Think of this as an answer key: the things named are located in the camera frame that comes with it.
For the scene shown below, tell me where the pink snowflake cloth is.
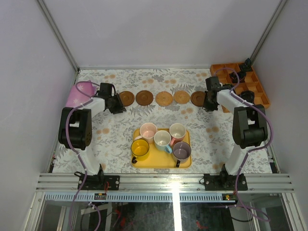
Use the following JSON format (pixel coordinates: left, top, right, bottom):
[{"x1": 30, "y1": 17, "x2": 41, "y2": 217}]
[{"x1": 65, "y1": 81, "x2": 96, "y2": 108}]

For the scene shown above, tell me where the light pink mug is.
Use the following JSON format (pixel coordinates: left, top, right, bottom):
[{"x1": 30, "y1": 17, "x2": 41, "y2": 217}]
[{"x1": 134, "y1": 123, "x2": 158, "y2": 144}]

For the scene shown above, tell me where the aluminium frame rail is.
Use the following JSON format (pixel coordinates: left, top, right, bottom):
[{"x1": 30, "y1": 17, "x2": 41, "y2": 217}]
[{"x1": 36, "y1": 173, "x2": 295, "y2": 193}]

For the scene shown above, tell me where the black item on box corner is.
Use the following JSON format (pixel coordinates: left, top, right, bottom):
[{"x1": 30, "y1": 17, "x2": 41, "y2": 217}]
[{"x1": 239, "y1": 58, "x2": 253, "y2": 72}]

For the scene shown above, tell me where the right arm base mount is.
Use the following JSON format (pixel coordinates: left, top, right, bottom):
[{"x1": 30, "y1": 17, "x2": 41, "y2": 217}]
[{"x1": 199, "y1": 170, "x2": 248, "y2": 191}]

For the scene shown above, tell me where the dark wooden coaster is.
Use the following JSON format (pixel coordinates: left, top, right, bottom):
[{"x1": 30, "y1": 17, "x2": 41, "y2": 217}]
[{"x1": 135, "y1": 90, "x2": 154, "y2": 106}]

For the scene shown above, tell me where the floral tablecloth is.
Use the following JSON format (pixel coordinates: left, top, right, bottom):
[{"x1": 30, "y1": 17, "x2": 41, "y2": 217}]
[{"x1": 51, "y1": 68, "x2": 274, "y2": 174}]

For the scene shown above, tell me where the purple mug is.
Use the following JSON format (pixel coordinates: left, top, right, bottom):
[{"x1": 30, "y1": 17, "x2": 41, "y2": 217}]
[{"x1": 172, "y1": 141, "x2": 192, "y2": 168}]

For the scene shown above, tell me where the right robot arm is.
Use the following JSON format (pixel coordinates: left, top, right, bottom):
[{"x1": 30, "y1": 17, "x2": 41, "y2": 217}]
[{"x1": 203, "y1": 76, "x2": 268, "y2": 190}]

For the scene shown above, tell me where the yellow tray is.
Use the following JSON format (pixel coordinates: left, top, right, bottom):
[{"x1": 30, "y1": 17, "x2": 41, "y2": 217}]
[{"x1": 131, "y1": 128, "x2": 192, "y2": 169}]

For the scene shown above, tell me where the light blue mug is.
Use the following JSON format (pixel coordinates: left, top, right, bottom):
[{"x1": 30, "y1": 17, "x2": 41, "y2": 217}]
[{"x1": 154, "y1": 130, "x2": 172, "y2": 154}]

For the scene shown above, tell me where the black item in box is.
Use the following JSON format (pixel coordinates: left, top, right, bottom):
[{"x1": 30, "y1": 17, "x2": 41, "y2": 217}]
[
  {"x1": 229, "y1": 71, "x2": 246, "y2": 84},
  {"x1": 240, "y1": 90, "x2": 255, "y2": 104}
]

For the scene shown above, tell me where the orange compartment box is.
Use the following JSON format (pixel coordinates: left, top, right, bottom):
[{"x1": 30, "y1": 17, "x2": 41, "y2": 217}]
[{"x1": 210, "y1": 62, "x2": 270, "y2": 109}]

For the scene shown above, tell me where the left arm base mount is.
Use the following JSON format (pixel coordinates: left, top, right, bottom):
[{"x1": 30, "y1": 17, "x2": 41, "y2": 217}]
[{"x1": 74, "y1": 169, "x2": 120, "y2": 191}]

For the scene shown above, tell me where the woven rattan coaster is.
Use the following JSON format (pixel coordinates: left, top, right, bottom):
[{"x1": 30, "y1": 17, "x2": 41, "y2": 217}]
[
  {"x1": 155, "y1": 91, "x2": 173, "y2": 106},
  {"x1": 173, "y1": 90, "x2": 190, "y2": 104}
]

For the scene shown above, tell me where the yellow mug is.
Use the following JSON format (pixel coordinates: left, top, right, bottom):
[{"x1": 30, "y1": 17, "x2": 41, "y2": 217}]
[{"x1": 131, "y1": 139, "x2": 150, "y2": 164}]

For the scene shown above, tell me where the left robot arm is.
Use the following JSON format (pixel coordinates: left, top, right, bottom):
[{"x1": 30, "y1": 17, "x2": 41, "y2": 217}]
[{"x1": 58, "y1": 80, "x2": 126, "y2": 190}]

